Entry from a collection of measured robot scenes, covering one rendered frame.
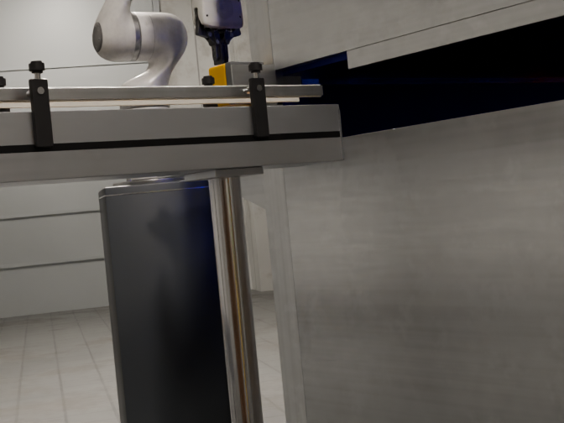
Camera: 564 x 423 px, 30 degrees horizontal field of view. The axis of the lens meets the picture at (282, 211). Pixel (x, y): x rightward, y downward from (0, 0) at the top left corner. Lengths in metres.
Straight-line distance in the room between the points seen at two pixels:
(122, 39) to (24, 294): 7.52
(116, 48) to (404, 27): 1.10
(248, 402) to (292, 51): 0.60
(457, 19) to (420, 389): 0.56
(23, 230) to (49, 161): 8.52
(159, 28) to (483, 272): 1.32
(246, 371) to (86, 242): 8.37
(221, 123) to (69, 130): 0.25
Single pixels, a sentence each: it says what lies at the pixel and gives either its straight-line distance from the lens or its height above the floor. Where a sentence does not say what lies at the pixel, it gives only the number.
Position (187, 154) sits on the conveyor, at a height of 0.87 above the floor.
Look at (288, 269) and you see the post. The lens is 1.86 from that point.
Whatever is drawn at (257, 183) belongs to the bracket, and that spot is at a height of 0.83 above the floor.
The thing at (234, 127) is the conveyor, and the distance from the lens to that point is 1.59.
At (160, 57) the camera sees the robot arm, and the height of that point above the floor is 1.17.
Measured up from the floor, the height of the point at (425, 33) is 1.01.
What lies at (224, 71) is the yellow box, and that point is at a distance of 1.82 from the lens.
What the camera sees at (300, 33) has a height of 1.06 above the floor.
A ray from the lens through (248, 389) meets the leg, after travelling 1.64.
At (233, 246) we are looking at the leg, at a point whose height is 0.72.
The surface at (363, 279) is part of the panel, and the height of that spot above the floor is 0.65.
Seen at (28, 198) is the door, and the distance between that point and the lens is 9.96.
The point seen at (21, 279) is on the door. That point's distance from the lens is 9.97.
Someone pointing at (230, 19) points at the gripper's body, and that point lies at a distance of 2.22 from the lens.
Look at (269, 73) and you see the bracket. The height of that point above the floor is 1.01.
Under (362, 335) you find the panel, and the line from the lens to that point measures 1.72.
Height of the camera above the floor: 0.78
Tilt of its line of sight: level
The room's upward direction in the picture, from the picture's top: 5 degrees counter-clockwise
